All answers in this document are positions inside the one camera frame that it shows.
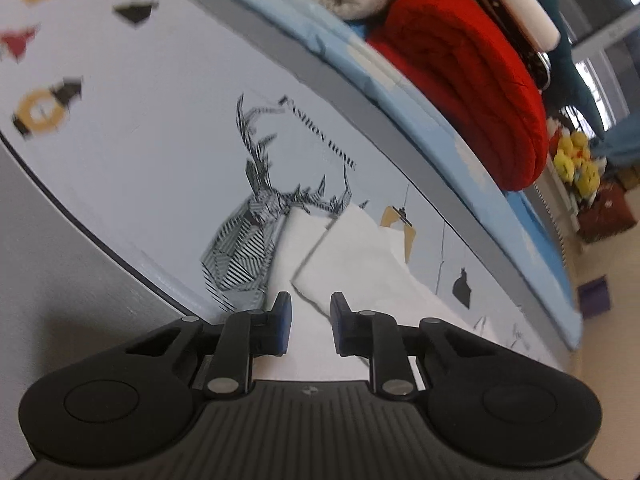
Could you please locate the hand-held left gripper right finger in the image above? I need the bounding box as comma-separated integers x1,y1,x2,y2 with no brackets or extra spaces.
330,291,496,402

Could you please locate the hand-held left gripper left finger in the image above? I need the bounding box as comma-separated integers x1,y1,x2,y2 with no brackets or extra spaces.
122,291,293,402

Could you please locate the white shirt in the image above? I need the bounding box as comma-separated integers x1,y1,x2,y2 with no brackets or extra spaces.
252,201,501,383

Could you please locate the deer print bed sheet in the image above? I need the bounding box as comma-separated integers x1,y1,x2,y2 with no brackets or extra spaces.
0,0,571,376

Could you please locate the light blue sheet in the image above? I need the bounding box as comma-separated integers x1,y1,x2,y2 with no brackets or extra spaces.
170,0,583,351

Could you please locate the purple bag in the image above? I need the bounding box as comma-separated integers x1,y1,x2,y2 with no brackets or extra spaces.
577,277,611,318

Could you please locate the yellow plush toy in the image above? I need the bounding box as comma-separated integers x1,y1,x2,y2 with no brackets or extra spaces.
559,130,592,160
552,152,603,198

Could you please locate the red folded blanket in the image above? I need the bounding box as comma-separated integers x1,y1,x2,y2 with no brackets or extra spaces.
367,0,551,192

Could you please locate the teal shark plush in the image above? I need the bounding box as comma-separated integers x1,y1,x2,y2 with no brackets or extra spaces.
505,0,608,136

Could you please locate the window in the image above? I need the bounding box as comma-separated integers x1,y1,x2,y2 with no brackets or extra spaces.
555,0,640,126

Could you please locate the white roll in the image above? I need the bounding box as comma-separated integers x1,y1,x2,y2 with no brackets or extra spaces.
470,0,561,53

